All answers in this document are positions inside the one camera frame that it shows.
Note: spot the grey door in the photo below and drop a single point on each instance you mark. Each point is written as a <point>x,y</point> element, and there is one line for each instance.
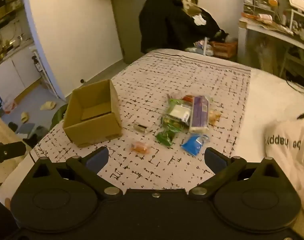
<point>127,30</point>

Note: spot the brown cardboard box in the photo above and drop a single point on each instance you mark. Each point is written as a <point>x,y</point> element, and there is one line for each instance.
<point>92,130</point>

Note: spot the orange plastic basket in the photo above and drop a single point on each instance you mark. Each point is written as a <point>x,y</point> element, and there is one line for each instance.
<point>224,50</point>

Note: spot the beige slipper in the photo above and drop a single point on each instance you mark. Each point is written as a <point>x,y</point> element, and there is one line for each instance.
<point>48,105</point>
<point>25,117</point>

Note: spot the small white cloth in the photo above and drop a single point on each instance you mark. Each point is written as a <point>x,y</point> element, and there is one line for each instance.
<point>199,20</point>

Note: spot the bread loaf package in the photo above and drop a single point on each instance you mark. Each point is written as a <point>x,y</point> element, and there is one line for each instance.
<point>199,115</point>

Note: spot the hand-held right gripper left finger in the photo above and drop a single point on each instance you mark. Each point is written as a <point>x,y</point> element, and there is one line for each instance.
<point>98,158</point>

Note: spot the yellow green snack packet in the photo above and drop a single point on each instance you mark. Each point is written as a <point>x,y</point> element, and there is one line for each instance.
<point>173,124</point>

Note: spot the white black printed blanket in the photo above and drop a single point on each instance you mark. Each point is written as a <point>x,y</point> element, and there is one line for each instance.
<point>154,80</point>

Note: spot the white drawer organiser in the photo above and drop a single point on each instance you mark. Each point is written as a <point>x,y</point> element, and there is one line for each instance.
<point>256,5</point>

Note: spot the black coat pile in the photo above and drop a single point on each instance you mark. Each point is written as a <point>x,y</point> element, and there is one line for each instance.
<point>167,22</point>

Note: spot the clear plastic bag pile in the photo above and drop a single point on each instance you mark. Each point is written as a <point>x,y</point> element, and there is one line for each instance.
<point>201,47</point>

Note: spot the white cloth with lettering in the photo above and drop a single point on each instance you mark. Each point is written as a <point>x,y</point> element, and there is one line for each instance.
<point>291,160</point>

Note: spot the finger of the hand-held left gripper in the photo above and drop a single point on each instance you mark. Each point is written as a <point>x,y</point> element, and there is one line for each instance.
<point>9,151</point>

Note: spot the clear packet with orange snack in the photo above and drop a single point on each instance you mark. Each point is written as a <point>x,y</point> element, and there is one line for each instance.
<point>214,116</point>

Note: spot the red snack bar packet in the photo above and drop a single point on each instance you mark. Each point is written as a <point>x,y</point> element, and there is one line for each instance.
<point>188,98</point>

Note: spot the clear packet with dark bar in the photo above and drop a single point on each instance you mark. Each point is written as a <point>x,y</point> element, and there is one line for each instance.
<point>142,128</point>

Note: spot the small orange snack packet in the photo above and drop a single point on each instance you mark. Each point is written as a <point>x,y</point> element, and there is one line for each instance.
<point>140,147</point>

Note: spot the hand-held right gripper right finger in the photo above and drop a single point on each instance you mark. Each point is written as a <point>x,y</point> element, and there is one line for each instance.
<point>214,160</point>

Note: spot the white and green snack packet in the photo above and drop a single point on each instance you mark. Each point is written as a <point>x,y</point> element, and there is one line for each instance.
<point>179,111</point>

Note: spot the orange ball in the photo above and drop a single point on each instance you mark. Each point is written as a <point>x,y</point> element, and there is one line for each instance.
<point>273,2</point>

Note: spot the white kitchen cabinet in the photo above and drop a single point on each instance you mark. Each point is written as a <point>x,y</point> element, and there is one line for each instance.
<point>9,72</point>

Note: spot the blue snack packet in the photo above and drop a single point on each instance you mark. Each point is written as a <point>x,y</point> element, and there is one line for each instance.
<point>193,144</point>

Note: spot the green cartoon mat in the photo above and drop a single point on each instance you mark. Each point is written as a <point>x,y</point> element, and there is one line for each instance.
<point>58,116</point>

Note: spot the white desk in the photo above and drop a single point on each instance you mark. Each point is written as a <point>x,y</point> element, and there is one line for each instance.
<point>244,42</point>

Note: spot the white plastic bag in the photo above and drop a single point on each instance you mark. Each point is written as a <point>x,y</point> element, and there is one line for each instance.
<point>9,103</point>

